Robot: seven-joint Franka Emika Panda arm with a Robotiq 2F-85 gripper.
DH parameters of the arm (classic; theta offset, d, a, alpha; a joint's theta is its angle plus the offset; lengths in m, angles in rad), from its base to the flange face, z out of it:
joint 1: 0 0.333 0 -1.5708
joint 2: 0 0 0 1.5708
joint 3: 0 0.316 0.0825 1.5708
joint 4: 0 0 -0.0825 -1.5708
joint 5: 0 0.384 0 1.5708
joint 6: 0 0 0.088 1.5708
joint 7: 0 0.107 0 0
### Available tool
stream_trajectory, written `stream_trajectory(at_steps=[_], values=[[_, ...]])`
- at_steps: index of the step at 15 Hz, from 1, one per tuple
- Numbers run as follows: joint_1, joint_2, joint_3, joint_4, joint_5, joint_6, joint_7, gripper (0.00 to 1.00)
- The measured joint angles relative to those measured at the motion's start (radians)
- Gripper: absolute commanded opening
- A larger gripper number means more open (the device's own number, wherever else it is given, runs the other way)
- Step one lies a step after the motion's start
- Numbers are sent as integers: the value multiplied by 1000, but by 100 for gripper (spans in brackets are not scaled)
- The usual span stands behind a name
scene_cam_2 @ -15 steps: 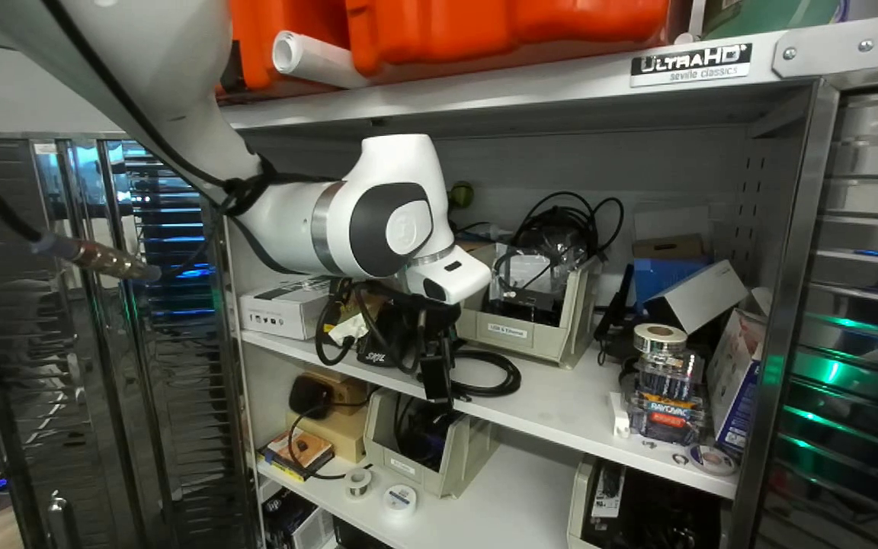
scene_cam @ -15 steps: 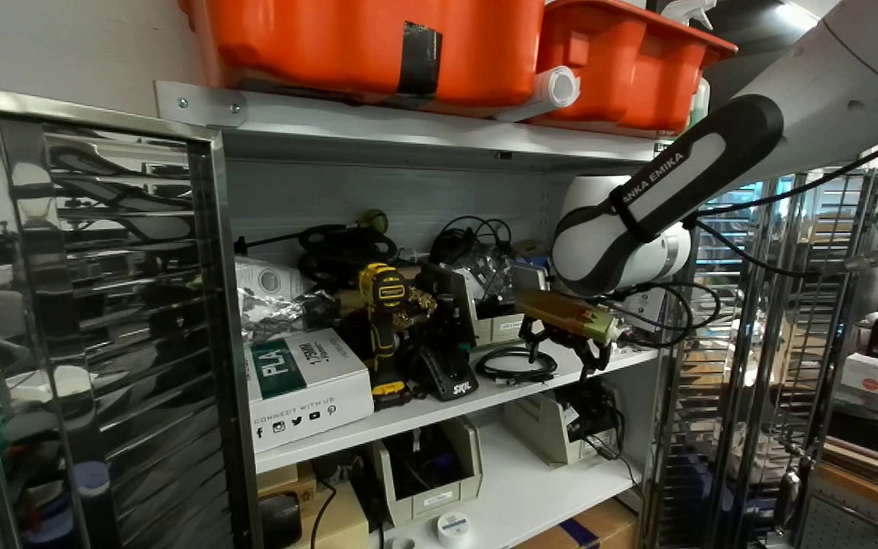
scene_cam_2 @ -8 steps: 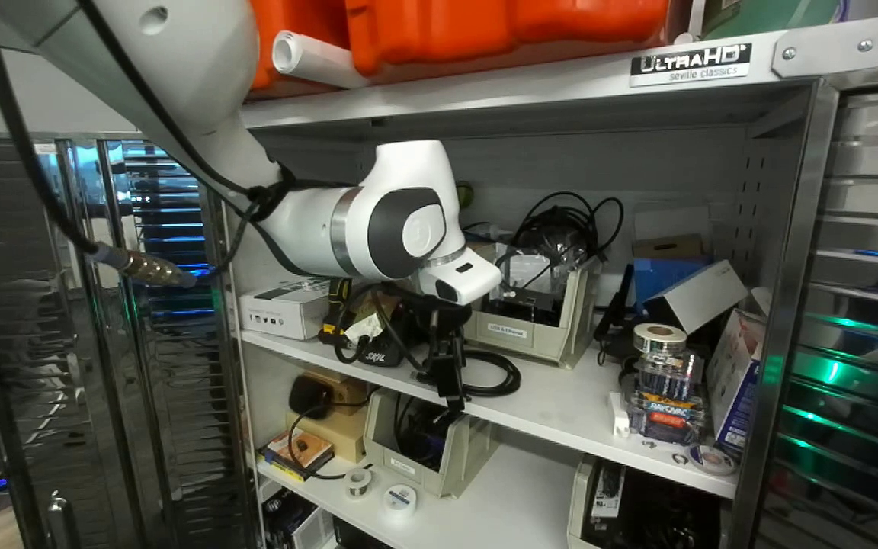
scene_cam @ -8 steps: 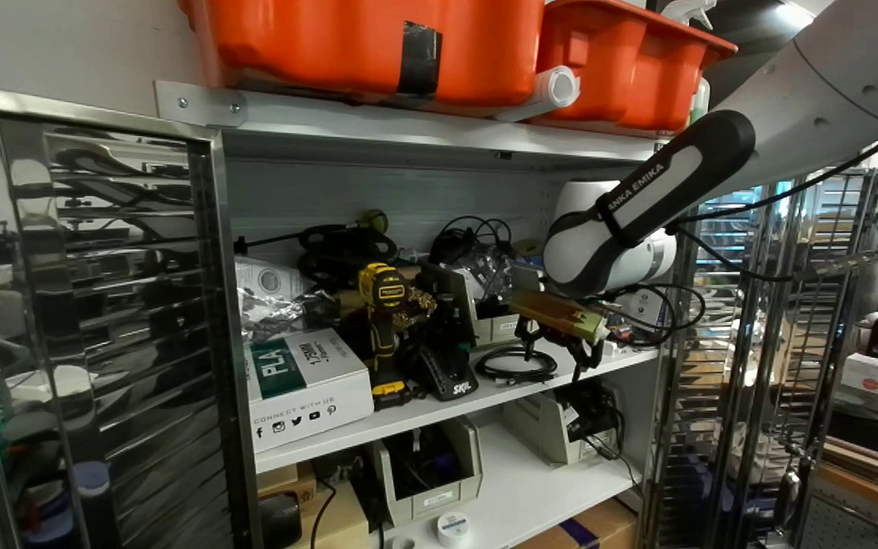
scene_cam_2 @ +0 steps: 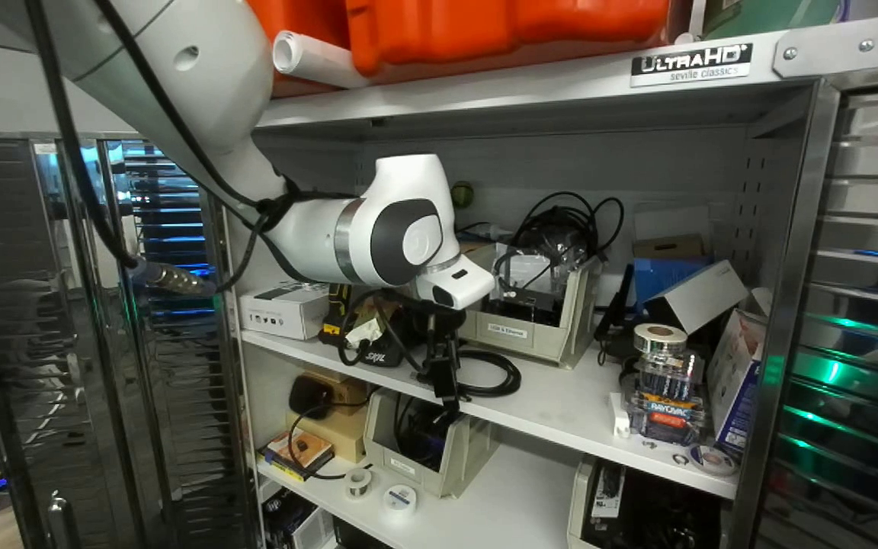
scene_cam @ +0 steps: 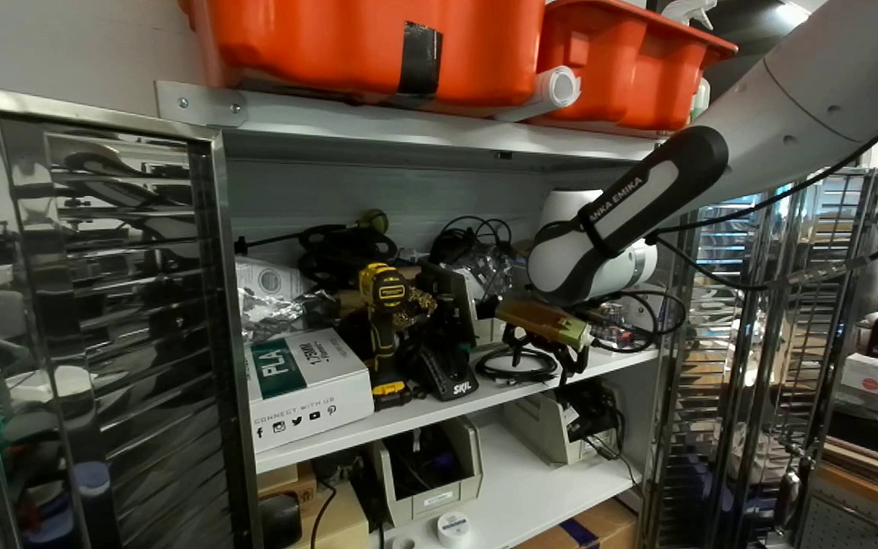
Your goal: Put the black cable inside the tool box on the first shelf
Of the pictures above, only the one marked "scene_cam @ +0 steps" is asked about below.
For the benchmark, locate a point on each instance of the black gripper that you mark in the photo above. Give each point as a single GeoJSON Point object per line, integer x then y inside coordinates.
{"type": "Point", "coordinates": [548, 322]}

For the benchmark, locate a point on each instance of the white cardboard box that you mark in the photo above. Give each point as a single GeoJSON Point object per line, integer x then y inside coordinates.
{"type": "Point", "coordinates": [326, 392]}

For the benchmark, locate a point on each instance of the black power adapter bundle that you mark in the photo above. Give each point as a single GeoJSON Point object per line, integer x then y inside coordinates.
{"type": "Point", "coordinates": [348, 253]}

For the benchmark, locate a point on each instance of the white device lower shelf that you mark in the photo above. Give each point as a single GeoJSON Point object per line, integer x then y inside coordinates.
{"type": "Point", "coordinates": [439, 499]}

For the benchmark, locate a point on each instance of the orange plastic case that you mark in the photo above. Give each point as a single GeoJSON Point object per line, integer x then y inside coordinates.
{"type": "Point", "coordinates": [622, 63]}

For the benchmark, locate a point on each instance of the rod with green knob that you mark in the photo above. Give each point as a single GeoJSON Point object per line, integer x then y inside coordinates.
{"type": "Point", "coordinates": [372, 220]}

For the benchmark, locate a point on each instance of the clear plastic bag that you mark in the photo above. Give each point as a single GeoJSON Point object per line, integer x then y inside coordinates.
{"type": "Point", "coordinates": [267, 308]}

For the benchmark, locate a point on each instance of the white box with red logo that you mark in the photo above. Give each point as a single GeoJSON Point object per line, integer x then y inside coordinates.
{"type": "Point", "coordinates": [877, 376]}

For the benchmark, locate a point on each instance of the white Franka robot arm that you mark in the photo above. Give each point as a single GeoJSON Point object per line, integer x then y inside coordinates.
{"type": "Point", "coordinates": [816, 93]}

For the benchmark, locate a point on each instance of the grey metal shelf cabinet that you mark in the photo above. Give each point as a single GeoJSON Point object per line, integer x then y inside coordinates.
{"type": "Point", "coordinates": [519, 476]}

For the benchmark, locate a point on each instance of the white rolled tube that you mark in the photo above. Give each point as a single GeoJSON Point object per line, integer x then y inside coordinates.
{"type": "Point", "coordinates": [549, 88]}

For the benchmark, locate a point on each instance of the orange case with black latch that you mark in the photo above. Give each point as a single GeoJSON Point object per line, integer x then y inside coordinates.
{"type": "Point", "coordinates": [307, 39]}

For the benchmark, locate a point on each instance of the brown cardboard floor box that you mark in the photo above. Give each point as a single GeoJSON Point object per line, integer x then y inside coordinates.
{"type": "Point", "coordinates": [592, 527]}

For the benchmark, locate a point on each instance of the white bin with black parts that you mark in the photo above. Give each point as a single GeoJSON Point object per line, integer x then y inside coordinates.
{"type": "Point", "coordinates": [548, 430]}

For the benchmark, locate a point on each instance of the black battery charger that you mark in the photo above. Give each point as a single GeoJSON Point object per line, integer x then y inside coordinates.
{"type": "Point", "coordinates": [450, 370]}

